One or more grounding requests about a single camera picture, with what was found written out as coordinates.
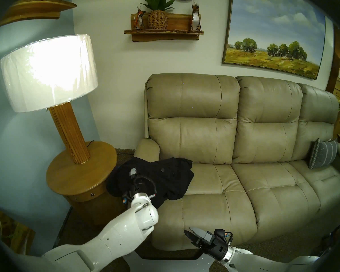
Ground framed landscape painting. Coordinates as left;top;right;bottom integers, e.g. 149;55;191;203
222;0;327;80

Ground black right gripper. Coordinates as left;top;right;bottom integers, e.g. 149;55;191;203
184;227;233;261

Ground green plant in woven pot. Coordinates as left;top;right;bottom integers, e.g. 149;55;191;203
140;0;175;30

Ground table lamp with white shade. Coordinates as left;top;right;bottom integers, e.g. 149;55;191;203
0;34;99;165

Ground orange fox figurine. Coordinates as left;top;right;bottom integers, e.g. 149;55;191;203
133;6;146;30

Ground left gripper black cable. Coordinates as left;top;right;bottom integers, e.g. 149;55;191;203
122;175;158;204

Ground live-edge wooden wall shelf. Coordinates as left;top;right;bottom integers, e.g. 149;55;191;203
124;13;204;42

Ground pale grey robot torso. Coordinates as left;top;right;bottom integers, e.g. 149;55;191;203
125;250;216;272

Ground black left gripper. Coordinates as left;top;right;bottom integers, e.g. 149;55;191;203
129;167;156;195

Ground round wooden side table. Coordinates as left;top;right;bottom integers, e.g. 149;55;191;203
46;141;122;225

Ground beige leather three-seat sofa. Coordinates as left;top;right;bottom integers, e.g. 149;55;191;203
133;73;340;251

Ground wooden corner shelf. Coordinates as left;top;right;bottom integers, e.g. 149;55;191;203
0;0;77;27

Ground tall white fox figurine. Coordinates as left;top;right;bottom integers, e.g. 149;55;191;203
191;0;201;31

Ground grey striped throw pillow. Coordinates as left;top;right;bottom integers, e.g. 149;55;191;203
309;138;338;170

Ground black jacket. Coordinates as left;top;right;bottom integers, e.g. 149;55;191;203
106;157;194;209

